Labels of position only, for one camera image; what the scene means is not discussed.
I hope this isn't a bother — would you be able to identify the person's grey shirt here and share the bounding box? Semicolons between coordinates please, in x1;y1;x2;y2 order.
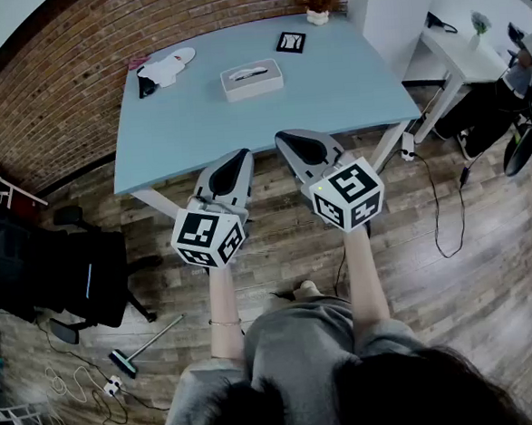
144;285;445;425

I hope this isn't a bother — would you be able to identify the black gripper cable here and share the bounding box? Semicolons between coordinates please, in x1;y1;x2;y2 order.
329;245;351;297

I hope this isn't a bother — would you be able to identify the thin gold bracelet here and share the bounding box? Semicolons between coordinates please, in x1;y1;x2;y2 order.
208;316;244;330

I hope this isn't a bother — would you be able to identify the black picture frame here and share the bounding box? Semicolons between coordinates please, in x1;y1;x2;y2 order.
275;30;308;56

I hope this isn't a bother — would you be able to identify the small plant in white vase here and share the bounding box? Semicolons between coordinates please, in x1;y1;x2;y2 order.
467;9;495;53

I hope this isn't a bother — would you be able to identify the floor brush with metal handle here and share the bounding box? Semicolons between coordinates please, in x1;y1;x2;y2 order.
105;313;191;382

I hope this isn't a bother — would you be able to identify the grey tissue box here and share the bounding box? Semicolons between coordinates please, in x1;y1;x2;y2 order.
218;57;286;105

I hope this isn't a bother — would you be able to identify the white oval insole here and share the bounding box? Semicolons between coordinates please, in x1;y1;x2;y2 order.
163;46;198;66

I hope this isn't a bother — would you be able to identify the white metal rack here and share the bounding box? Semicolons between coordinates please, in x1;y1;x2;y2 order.
0;159;50;214

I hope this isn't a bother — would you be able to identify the black pouch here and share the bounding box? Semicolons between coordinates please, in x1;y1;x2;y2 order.
136;65;157;101

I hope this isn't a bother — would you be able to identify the white table leg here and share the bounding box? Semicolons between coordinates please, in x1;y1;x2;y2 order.
370;121;417;174
129;185;182;223

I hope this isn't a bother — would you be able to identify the white floor cable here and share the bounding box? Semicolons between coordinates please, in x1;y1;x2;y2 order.
41;362;102;425

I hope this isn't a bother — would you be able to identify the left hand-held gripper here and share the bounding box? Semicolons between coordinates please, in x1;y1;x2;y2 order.
165;147;263;273

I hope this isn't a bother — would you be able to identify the pink paper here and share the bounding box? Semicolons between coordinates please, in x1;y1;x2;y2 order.
127;54;153;72

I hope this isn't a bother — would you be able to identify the black device on desk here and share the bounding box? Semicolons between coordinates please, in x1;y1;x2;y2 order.
424;9;459;37

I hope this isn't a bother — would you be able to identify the white cloth pile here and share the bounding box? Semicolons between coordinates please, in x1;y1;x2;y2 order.
139;57;190;91

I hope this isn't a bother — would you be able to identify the person's left forearm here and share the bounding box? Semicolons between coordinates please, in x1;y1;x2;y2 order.
204;263;249;362

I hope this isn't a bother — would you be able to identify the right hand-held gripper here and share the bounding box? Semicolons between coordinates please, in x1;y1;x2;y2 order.
274;122;389;238

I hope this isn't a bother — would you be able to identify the black scooter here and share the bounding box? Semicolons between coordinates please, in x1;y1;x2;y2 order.
497;91;532;179

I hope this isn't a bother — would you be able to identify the white power strip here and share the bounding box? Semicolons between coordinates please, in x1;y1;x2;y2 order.
400;130;418;164
102;374;126;398

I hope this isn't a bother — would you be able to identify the black office chair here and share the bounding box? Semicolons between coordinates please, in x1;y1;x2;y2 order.
0;198;161;350

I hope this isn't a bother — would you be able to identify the person's right forearm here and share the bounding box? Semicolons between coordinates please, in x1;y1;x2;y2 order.
341;223;395;343

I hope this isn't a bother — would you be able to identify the black floor cable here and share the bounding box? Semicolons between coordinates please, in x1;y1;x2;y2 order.
411;146;479;262

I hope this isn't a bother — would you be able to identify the white desk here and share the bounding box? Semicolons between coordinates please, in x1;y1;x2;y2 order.
404;5;518;146

